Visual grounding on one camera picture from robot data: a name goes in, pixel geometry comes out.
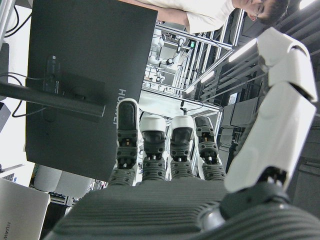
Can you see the black monitor stand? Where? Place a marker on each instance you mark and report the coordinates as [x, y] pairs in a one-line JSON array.
[[25, 93]]

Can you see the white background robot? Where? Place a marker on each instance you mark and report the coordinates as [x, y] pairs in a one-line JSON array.
[[160, 42]]

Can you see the silver laptop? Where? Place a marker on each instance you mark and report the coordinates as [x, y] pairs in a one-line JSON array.
[[20, 212]]

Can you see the long ceiling light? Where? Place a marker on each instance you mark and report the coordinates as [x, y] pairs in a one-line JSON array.
[[310, 3], [207, 76], [242, 50]]

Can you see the black computer monitor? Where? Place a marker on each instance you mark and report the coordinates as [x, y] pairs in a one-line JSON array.
[[87, 37]]

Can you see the person in white T-shirt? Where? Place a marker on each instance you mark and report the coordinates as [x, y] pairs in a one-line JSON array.
[[207, 10]]

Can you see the aluminium frame cell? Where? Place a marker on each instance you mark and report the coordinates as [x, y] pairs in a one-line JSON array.
[[239, 27]]

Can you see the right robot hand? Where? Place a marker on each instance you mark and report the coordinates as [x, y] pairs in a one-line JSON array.
[[160, 215]]

